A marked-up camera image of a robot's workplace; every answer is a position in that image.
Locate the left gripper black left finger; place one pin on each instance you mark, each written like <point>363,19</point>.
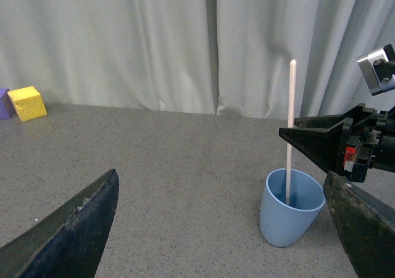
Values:
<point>71,240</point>

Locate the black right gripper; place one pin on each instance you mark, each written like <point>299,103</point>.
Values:
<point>361,139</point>

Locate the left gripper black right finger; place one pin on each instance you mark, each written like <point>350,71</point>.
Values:
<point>365,226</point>

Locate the blue cup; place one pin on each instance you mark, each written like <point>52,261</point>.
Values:
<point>281,224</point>

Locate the grey curtain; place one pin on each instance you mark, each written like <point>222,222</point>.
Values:
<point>203,56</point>

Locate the yellow foam cube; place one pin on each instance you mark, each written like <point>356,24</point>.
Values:
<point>28,103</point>

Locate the purple foam cube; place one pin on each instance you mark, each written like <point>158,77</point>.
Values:
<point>6,108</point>

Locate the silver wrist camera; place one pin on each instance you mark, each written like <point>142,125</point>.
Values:
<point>377,68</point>

